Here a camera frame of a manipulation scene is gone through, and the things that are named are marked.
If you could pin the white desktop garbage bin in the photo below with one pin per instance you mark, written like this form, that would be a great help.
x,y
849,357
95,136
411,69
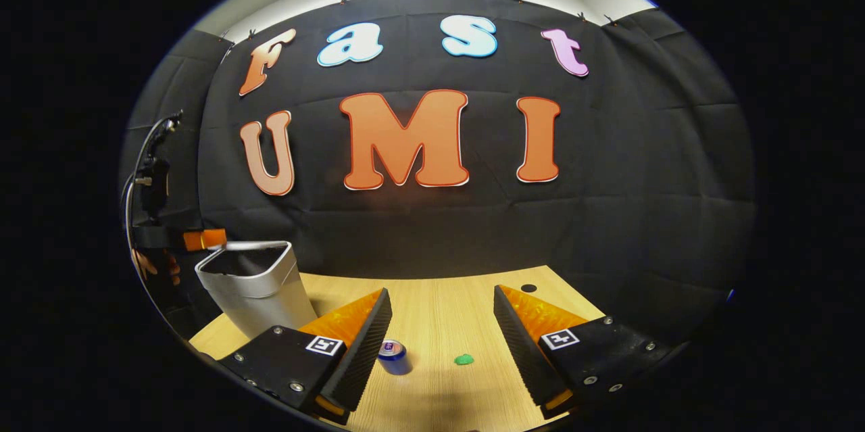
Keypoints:
x,y
260,297

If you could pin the blue pop can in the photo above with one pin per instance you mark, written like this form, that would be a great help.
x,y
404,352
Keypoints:
x,y
395,359

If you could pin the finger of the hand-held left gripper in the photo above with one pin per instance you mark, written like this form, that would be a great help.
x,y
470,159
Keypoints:
x,y
203,239

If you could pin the green paper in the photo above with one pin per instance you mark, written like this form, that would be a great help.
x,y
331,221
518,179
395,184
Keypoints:
x,y
463,360

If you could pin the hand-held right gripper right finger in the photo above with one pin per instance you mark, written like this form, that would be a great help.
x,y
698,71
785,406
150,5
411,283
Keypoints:
x,y
520,351

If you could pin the black backdrop cloth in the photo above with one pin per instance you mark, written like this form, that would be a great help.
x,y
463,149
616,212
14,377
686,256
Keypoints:
x,y
169,80
696,148
405,229

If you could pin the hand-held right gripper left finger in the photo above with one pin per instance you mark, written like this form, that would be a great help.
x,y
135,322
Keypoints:
x,y
361,351

